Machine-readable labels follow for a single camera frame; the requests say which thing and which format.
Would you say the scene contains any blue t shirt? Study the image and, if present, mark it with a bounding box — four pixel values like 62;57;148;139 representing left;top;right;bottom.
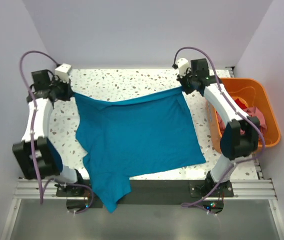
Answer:
74;87;205;213

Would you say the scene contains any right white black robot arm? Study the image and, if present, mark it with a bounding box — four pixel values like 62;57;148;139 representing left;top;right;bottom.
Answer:
174;58;260;197

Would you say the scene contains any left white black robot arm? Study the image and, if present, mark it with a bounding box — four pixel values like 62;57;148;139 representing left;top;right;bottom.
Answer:
12;64;85;196

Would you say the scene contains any red t shirt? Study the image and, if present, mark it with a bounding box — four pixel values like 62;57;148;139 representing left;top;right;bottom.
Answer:
234;98;248;110

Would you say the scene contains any orange plastic basket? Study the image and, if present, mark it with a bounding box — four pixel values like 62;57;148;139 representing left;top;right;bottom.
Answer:
206;78;281;153

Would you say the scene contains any pink t shirt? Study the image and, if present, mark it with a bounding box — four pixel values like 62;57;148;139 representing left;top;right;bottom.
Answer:
216;107;267;135

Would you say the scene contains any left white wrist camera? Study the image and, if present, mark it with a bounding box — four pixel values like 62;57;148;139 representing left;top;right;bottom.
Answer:
55;63;72;83

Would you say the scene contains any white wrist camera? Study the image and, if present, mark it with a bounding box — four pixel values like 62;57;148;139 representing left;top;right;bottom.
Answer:
176;58;190;77
55;63;72;83

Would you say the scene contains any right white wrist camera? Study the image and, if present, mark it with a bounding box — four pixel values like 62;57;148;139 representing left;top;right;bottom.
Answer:
176;58;190;77

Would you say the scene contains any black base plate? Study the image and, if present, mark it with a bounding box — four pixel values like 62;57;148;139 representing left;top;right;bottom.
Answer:
55;179;234;213

